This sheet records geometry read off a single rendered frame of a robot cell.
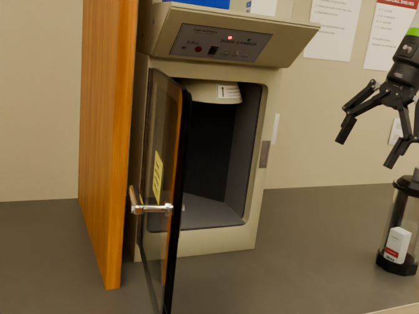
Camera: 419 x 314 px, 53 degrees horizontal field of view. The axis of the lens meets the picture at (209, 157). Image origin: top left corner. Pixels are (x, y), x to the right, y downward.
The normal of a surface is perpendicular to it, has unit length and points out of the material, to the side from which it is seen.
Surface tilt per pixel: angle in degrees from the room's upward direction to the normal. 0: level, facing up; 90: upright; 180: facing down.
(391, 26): 90
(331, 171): 90
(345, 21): 90
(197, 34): 135
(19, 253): 0
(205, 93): 66
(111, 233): 90
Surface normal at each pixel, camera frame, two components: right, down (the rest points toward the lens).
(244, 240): 0.39, 0.30
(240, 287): 0.11, -0.95
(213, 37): 0.19, 0.89
